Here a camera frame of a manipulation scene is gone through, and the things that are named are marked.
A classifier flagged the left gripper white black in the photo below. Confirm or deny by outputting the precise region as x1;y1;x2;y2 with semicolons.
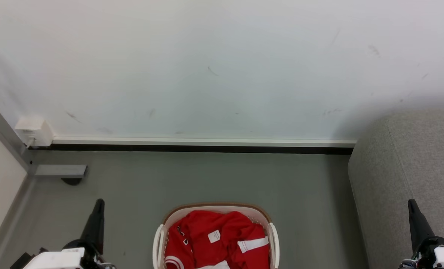
23;199;115;269

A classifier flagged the black baseboard strip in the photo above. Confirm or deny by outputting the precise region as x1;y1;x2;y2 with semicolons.
30;144;355;155

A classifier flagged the grey metal frame post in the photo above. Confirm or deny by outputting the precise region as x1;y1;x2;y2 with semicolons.
0;97;36;176

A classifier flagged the white laundry basket brown rim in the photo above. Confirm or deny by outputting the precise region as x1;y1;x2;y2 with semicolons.
153;203;280;269

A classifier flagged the grey metal foot plate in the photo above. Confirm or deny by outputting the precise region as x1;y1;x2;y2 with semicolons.
34;164;88;178

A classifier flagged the white wall cable duct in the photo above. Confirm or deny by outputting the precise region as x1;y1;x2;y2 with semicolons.
52;136;357;148

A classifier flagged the white wall adapter box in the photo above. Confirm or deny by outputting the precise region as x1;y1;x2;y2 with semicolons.
15;117;54;148

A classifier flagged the red garment with white band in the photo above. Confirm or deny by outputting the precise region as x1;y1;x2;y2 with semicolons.
164;210;270;269

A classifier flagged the grey fabric sofa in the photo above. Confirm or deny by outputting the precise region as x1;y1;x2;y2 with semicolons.
348;108;444;269

